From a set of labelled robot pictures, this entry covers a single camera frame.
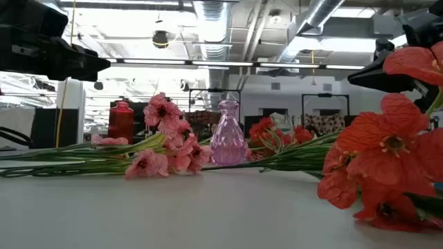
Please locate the red ribbed glass vase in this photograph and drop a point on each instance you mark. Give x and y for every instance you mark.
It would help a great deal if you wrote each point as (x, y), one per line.
(120, 121)

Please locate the mandala patterned tapestry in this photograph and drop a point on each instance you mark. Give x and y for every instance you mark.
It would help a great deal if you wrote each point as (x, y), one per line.
(200, 119)

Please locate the black dome ceiling fixture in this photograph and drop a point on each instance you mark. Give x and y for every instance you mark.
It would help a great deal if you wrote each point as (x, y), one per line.
(160, 38)

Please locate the long ceiling light rail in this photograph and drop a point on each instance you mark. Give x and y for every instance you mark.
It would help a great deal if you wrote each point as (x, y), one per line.
(221, 63)

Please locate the white hanging sheet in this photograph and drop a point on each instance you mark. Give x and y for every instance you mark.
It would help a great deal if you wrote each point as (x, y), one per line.
(20, 119)

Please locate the purple glass vase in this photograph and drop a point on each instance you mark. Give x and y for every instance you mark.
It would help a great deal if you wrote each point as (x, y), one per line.
(228, 138)

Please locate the silver spiral ventilation duct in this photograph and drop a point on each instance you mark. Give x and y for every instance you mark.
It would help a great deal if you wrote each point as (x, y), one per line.
(318, 14)
(212, 31)

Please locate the floral patterned cloth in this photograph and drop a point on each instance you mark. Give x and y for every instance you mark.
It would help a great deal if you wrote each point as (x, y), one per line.
(327, 122)

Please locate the small black ceiling fixture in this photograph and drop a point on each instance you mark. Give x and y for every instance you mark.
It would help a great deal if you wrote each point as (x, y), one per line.
(98, 85)
(184, 85)

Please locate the red artificial flower bunch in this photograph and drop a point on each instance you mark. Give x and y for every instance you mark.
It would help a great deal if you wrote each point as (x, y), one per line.
(380, 155)
(263, 129)

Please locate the black partition panel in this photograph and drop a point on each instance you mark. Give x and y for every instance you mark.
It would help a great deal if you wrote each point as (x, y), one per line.
(48, 128)

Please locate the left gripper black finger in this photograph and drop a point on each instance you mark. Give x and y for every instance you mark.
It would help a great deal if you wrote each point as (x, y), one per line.
(69, 64)

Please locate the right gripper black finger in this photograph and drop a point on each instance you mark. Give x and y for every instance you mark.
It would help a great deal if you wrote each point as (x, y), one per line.
(370, 77)

